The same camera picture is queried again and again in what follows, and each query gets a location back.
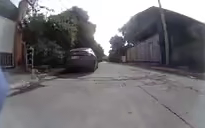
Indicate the dark tree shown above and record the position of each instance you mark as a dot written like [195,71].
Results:
[116,48]

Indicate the dark building with pale fence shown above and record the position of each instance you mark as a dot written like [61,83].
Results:
[186,40]

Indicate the dark car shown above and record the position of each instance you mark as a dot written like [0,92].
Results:
[81,60]

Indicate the grey pole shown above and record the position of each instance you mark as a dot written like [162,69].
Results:
[165,36]

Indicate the grey concrete road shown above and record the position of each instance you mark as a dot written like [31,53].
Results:
[103,103]

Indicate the white building with brown pillar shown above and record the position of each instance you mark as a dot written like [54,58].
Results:
[1,36]

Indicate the pale metal frame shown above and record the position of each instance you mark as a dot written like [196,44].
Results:
[30,60]

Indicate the dense dark trees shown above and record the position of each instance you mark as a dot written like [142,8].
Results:
[56,33]

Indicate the concrete roadside strip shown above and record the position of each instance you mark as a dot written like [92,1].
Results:
[180,71]

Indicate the concrete pavement with kerb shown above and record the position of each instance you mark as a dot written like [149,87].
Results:
[26,80]

